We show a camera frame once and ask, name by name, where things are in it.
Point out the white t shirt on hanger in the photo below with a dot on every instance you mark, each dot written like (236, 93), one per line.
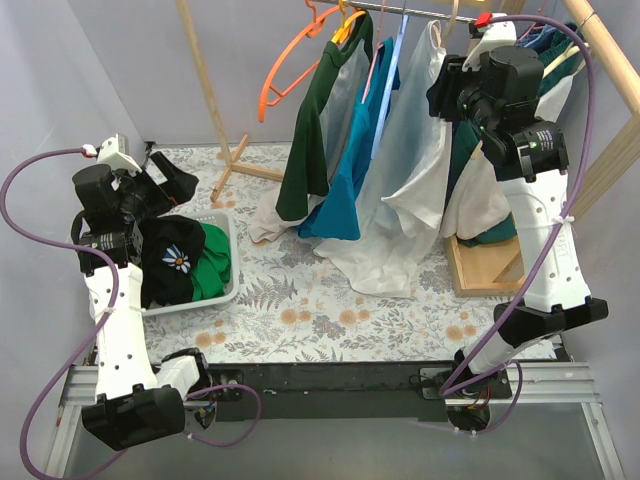
(401, 203)

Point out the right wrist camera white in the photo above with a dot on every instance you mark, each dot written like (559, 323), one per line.
(495, 31)

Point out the dark green raglan shirt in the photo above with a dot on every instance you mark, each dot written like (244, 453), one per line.
(323, 120)

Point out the teal green garment right rack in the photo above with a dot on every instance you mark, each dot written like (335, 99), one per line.
(476, 210)

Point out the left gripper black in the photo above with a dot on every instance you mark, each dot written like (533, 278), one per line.
(158, 183)

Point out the beige wooden hanger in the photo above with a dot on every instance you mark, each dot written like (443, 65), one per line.
(444, 30)

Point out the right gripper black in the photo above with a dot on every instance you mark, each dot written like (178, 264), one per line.
(447, 87)

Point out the cream plastic hanger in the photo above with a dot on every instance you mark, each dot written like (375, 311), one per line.
(560, 57)

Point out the blue checked shirt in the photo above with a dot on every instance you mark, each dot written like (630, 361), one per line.
(539, 38)

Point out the white garment right rack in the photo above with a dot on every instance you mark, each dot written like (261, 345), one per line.
(476, 212)

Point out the yellow plastic hanger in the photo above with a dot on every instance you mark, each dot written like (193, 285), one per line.
(347, 23)

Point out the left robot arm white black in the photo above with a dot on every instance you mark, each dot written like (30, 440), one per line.
(134, 402)

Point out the light blue hanger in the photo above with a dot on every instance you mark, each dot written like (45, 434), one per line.
(391, 83)

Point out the floral table cloth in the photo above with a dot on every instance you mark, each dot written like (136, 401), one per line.
(292, 305)

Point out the metal hanging rod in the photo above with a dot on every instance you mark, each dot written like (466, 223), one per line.
(408, 11)

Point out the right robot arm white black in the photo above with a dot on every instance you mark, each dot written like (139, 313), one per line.
(499, 98)

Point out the black daisy t shirt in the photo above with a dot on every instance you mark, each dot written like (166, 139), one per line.
(172, 247)

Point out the bright green t shirt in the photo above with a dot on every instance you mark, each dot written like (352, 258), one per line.
(213, 270)

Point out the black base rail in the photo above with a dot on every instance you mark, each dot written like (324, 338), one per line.
(329, 390)

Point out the orange plastic hanger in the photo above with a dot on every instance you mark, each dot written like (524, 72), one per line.
(299, 57)

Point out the teal blue t shirt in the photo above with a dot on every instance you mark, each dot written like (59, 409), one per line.
(336, 217)

